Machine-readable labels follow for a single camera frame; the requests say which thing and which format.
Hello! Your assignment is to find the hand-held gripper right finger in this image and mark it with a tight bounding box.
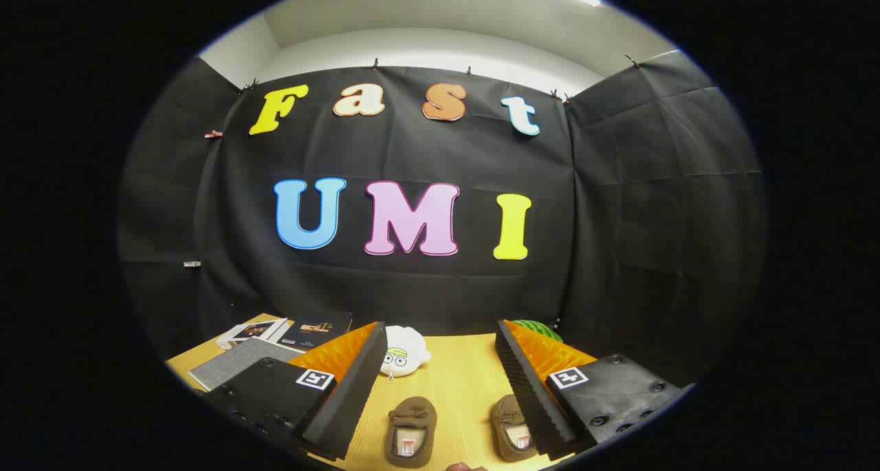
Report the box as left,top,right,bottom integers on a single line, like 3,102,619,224
495,320,688,461

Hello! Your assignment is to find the white cover book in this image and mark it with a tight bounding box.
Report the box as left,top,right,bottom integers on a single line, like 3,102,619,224
217,318,289,351

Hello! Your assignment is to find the watermelon slice plush toy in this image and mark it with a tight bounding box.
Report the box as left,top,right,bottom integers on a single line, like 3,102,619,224
512,320,563,343

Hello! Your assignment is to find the dark hardcover book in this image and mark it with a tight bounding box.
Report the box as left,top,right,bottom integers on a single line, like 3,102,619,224
278,313,353,353

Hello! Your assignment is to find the brown fuzzy shoe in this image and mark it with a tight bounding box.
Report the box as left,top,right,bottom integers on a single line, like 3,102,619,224
491,394,539,463
385,397,438,468

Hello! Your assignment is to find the grey fabric storage box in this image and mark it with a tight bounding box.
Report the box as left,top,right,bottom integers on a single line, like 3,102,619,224
189,337,305,391

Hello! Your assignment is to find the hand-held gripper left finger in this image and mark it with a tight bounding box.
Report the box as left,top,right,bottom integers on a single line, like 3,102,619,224
206,322,389,461

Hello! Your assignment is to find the white cartoon-face plush toy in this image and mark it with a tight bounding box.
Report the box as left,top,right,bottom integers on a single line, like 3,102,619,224
380,325,432,384

